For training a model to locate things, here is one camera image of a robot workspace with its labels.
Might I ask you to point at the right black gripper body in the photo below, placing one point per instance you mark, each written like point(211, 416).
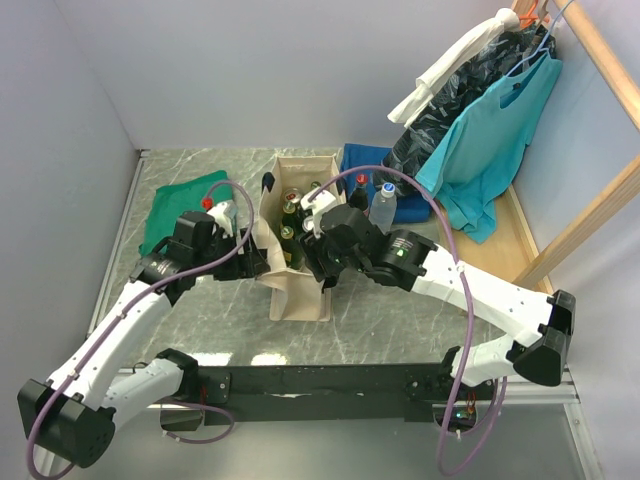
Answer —
point(317, 243)

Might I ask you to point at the red cap cola bottle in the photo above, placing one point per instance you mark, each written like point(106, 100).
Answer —
point(359, 196)

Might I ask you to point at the clear blue cap bottle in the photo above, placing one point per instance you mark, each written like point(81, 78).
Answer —
point(383, 207)

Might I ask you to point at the beige canvas tote bag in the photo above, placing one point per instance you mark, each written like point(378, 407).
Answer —
point(296, 295)

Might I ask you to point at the silver top can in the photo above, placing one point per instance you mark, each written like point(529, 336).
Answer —
point(308, 224)

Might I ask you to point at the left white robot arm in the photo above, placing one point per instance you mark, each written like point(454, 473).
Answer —
point(75, 413)

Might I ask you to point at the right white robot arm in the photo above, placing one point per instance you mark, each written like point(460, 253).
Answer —
point(537, 327)

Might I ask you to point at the dark patterned hanging garment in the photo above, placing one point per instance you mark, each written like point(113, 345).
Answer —
point(509, 54)

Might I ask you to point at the green folded t-shirt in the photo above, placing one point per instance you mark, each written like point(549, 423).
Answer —
point(170, 202)

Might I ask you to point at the white hanging garment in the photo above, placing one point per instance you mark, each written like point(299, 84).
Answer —
point(435, 77)

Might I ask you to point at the turquoise hanging t-shirt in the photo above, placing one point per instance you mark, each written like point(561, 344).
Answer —
point(482, 151)

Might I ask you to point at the wooden clothes rack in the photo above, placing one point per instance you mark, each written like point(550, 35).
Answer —
point(574, 209)

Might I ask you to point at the orange clothes hanger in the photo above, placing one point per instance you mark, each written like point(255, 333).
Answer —
point(531, 12)

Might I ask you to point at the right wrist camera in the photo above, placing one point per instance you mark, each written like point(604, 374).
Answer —
point(317, 201)

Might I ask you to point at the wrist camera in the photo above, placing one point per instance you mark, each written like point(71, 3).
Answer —
point(317, 201)
point(223, 214)

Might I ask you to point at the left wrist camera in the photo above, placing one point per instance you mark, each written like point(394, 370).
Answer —
point(223, 214)

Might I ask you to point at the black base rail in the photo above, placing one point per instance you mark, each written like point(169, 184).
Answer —
point(325, 392)

